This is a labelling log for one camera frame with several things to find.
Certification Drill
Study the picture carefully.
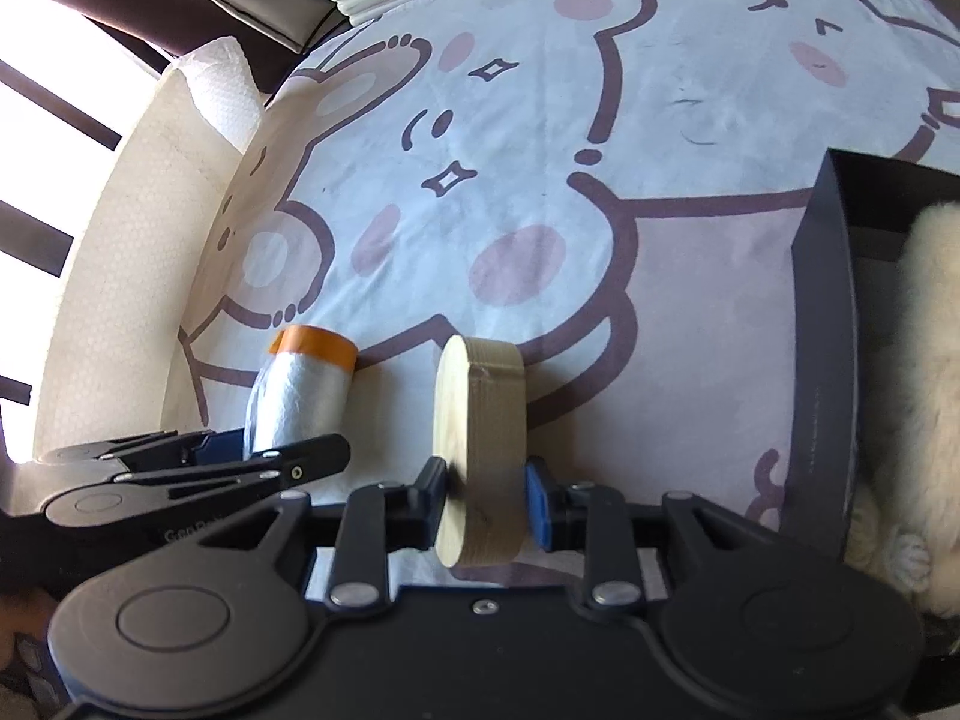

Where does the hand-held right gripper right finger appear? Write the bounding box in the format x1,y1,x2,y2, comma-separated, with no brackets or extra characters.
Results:
525,456,781,610

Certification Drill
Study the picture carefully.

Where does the plastic film roll orange cap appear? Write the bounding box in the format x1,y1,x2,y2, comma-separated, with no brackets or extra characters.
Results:
244,324,359,460

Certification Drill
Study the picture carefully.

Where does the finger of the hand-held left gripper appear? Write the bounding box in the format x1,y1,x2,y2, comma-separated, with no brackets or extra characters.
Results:
34,429,248,479
43,433,353,535

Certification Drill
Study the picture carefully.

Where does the beige brown leather chair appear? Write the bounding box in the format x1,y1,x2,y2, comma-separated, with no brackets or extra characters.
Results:
15,0,355,62

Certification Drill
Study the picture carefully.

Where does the oval wooden block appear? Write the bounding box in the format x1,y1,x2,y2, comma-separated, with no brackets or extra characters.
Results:
433,334,530,568

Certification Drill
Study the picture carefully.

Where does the beige plush toy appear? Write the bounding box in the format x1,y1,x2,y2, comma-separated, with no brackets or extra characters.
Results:
846,199,960,620

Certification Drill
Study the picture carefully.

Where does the dark window grille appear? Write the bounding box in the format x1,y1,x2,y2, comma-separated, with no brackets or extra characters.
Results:
0,58,126,407

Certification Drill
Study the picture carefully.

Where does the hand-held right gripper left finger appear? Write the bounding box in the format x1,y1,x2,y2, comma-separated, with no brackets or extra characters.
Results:
202,456,449,610

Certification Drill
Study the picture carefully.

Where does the black cardboard box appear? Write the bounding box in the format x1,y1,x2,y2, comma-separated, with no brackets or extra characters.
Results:
780,148,960,605

